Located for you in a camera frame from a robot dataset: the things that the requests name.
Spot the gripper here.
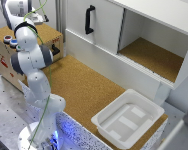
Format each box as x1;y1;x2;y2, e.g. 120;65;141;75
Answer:
26;8;50;24

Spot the blue button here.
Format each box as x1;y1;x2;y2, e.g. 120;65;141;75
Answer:
9;39;19;48

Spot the green button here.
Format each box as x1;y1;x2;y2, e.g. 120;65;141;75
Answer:
15;44;23;53

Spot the red button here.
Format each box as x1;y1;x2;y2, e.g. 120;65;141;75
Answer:
3;35;13;45

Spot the wooden drawer box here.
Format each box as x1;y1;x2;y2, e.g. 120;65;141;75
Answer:
0;22;65;93

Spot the white sliding door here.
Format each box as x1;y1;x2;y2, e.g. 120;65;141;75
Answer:
66;0;125;56

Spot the white cabinet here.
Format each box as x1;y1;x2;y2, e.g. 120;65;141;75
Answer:
64;0;188;108

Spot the white plastic box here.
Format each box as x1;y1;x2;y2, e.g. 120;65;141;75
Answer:
90;88;166;150

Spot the black door handle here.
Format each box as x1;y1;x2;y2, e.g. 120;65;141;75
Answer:
84;4;96;36

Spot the green cable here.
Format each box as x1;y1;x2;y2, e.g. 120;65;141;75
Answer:
22;0;55;150

